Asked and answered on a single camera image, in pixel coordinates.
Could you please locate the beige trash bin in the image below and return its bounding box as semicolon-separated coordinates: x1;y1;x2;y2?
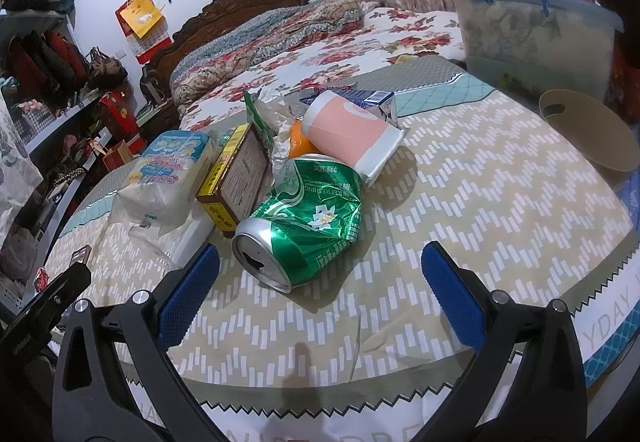
538;89;639;191

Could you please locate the carved wooden headboard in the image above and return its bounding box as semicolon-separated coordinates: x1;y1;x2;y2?
140;0;310;130

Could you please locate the cluttered shelf unit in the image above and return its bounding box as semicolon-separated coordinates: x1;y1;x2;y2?
1;0;138;280

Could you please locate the clear storage box blue handle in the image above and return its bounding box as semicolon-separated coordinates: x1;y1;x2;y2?
454;0;624;102

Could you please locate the green white snack wrapper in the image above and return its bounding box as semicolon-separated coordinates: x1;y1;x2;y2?
243;89;296;176

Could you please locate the pink white paper cup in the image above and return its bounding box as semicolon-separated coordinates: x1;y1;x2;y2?
302;90;405;186

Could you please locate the red yellow wall calendar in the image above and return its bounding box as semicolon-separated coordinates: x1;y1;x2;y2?
115;0;172;65

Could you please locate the blue white milk carton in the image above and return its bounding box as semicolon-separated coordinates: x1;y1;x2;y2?
288;86;398;126

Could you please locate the smartphone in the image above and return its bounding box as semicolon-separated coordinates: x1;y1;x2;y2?
70;245;91;266

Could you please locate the yellow brown medicine box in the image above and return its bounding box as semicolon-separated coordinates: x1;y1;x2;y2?
196;124;269;237

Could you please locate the patterned bed quilt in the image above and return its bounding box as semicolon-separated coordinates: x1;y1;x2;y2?
44;55;640;442

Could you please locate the crushed green drink can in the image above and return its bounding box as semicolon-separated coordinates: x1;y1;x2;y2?
232;154;362;294

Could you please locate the floral bed sheet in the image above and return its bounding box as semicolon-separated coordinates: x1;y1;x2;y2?
179;8;465;131

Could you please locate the blue white tissue pack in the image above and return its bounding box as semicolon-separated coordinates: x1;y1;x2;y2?
117;130;214;232

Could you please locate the folded floral duvet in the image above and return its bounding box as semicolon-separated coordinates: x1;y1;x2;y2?
169;0;363;114

